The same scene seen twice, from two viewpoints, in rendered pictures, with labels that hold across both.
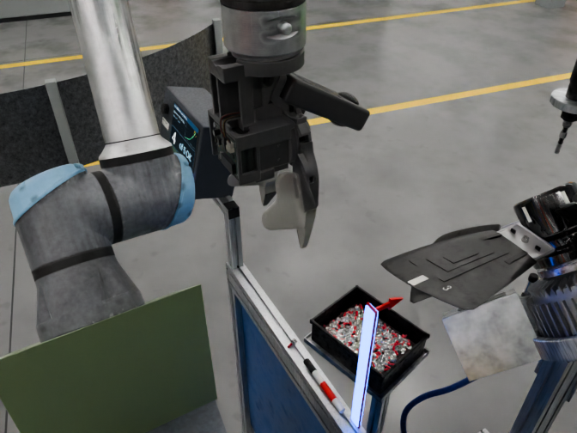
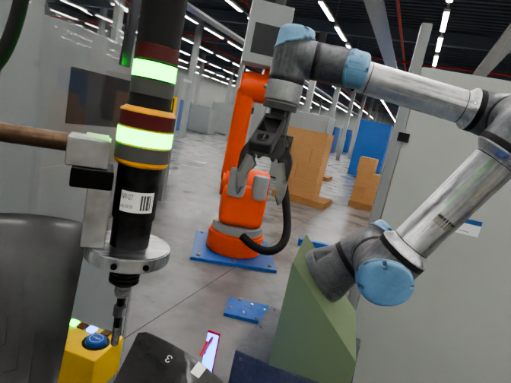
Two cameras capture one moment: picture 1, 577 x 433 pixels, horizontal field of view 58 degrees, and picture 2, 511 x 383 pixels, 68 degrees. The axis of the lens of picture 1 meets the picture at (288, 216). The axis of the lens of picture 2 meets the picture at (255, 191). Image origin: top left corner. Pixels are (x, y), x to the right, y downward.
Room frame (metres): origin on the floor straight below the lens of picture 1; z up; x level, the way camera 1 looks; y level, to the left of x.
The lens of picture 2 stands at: (1.01, -0.60, 1.59)
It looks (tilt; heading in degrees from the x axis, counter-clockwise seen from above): 11 degrees down; 132
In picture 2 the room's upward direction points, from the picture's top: 12 degrees clockwise
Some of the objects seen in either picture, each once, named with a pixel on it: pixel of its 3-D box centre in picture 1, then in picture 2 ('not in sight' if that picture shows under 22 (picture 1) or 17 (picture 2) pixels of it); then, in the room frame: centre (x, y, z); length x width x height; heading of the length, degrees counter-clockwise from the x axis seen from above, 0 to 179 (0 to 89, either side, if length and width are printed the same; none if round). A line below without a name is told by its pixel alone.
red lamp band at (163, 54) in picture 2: not in sight; (157, 55); (0.73, -0.43, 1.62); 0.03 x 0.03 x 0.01
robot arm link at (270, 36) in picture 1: (266, 27); (281, 93); (0.47, 0.02, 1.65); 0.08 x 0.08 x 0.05
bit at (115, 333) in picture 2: (561, 138); (118, 318); (0.73, -0.43, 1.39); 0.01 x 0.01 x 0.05
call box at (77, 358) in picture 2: not in sight; (74, 356); (0.30, -0.27, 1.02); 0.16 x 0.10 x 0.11; 29
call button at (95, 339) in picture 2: not in sight; (96, 340); (0.34, -0.24, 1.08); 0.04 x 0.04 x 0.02
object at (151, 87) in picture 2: not in sight; (152, 88); (0.73, -0.43, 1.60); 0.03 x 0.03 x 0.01
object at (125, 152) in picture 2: not in sight; (142, 152); (0.73, -0.43, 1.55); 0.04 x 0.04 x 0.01
